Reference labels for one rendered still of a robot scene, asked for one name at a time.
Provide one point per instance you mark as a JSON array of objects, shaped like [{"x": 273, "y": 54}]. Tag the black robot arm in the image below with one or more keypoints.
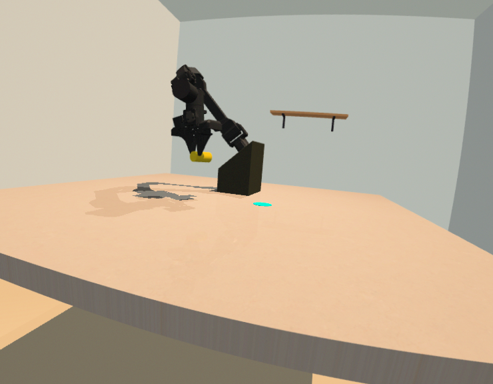
[{"x": 190, "y": 87}]

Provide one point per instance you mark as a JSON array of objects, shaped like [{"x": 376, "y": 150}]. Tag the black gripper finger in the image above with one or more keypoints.
[
  {"x": 202, "y": 139},
  {"x": 191, "y": 142}
]

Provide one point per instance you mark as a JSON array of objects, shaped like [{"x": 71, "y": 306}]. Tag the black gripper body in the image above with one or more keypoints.
[{"x": 204, "y": 126}]

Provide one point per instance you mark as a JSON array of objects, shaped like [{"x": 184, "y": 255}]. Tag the yellow tall cylinder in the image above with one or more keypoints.
[{"x": 205, "y": 157}]

